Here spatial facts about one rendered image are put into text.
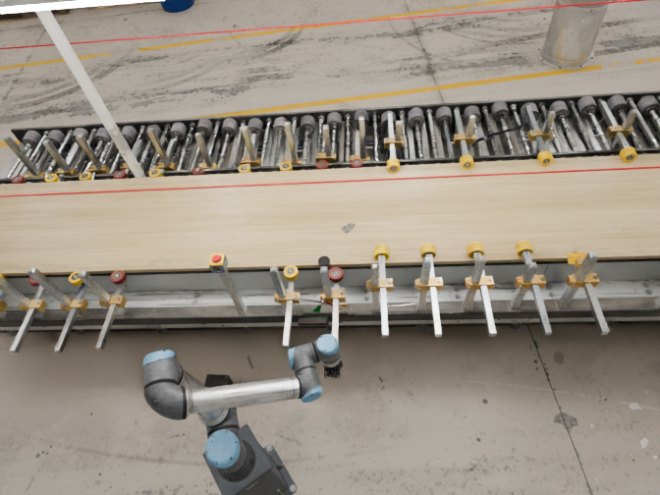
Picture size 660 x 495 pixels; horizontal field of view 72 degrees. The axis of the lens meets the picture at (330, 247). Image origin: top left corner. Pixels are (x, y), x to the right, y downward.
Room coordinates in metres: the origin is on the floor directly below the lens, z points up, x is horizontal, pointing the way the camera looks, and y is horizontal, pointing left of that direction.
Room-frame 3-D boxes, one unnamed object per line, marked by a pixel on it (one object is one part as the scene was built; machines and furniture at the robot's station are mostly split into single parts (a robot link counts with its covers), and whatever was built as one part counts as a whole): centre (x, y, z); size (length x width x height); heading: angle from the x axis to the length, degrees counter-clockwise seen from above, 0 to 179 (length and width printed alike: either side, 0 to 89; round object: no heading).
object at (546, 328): (1.08, -0.98, 0.95); 0.50 x 0.04 x 0.04; 171
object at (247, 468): (0.58, 0.61, 0.65); 0.19 x 0.19 x 0.10
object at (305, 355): (0.81, 0.18, 1.14); 0.12 x 0.12 x 0.09; 9
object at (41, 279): (1.50, 1.53, 0.94); 0.04 x 0.04 x 0.48; 81
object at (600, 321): (0.98, -1.21, 0.95); 0.37 x 0.03 x 0.03; 171
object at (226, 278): (1.35, 0.55, 0.93); 0.05 x 0.05 x 0.45; 81
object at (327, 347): (0.84, 0.08, 1.13); 0.10 x 0.09 x 0.12; 99
